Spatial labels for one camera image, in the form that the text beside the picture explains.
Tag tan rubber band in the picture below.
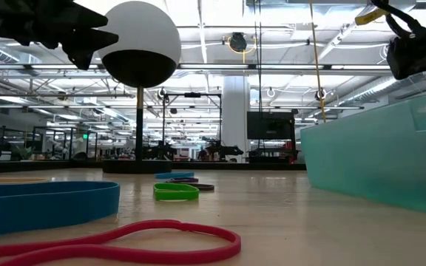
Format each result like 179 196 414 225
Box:
0 172 51 185

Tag black ceiling cable reel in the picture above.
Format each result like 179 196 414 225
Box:
226 32 257 55

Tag black hanging cables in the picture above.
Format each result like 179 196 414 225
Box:
252 0 263 112

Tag teal translucent plastic bin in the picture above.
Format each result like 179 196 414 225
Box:
300 92 426 217

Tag red rubber band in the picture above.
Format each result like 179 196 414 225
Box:
0 219 242 266

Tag dark purple rubber band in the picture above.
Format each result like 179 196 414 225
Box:
166 177 216 192

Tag white globe lamp black base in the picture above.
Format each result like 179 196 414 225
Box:
96 0 183 174

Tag black frame robot station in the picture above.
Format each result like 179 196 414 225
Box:
162 92 223 163

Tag yellow cable tag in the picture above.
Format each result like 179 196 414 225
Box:
354 7 390 26

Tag large blue rubber band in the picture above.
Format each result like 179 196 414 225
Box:
0 180 121 240

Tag black monitor on cart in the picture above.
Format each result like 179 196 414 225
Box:
246 111 300 164

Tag green rubber band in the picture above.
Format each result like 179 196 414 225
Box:
152 183 200 202

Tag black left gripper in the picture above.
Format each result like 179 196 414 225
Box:
1 0 121 72

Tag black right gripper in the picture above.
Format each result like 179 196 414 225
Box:
386 21 426 93

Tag yellow power cord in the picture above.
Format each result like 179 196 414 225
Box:
308 0 328 123

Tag white building column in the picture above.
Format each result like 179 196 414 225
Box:
222 75 251 163

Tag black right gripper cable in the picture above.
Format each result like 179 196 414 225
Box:
370 0 426 38

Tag small blue rubber band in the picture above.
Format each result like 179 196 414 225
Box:
155 171 195 180

